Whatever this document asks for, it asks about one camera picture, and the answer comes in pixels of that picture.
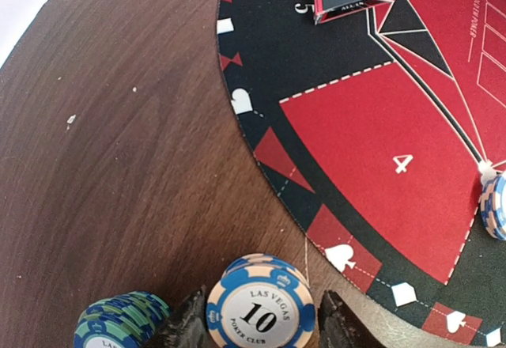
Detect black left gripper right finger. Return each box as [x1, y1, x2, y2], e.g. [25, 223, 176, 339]
[318, 289, 465, 347]

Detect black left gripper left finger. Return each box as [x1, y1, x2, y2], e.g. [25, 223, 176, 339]
[152, 286, 208, 348]

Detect blue cream poker chip stack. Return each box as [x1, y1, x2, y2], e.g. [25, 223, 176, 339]
[206, 253, 315, 347]

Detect blue cream chips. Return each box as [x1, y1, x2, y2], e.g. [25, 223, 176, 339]
[480, 172, 505, 241]

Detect green poker chip stack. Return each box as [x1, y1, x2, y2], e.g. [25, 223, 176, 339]
[74, 291, 172, 348]

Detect round red black poker mat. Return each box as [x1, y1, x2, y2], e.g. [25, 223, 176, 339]
[217, 0, 505, 346]

